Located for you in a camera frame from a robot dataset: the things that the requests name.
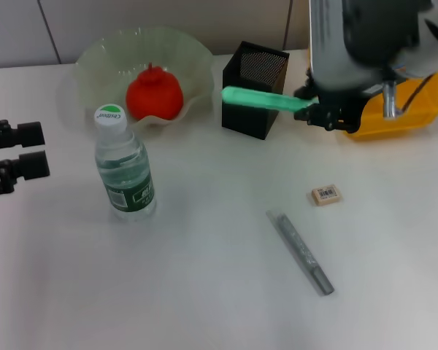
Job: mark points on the grey marker pen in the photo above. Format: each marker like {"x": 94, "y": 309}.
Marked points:
{"x": 299, "y": 248}

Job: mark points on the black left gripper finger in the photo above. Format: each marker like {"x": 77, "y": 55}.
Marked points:
{"x": 25, "y": 166}
{"x": 22, "y": 135}

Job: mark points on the yellow plastic bin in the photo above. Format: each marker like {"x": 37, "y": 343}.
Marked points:
{"x": 419, "y": 113}

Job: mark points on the translucent wavy glass fruit bowl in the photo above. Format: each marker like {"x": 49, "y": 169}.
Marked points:
{"x": 190, "y": 62}

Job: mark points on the black mesh pen holder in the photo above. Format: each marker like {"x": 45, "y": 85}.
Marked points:
{"x": 248, "y": 116}

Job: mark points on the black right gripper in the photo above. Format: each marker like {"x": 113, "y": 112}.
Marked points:
{"x": 343, "y": 109}

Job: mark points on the clear bottle with green label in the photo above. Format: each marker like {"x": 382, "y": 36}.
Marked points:
{"x": 126, "y": 175}

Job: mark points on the red-orange toy orange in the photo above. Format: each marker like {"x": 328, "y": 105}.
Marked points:
{"x": 155, "y": 96}

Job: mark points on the beige eraser with barcode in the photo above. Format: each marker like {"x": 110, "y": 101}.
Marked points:
{"x": 326, "y": 195}

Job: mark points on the mint green pen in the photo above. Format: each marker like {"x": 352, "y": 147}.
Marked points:
{"x": 263, "y": 100}

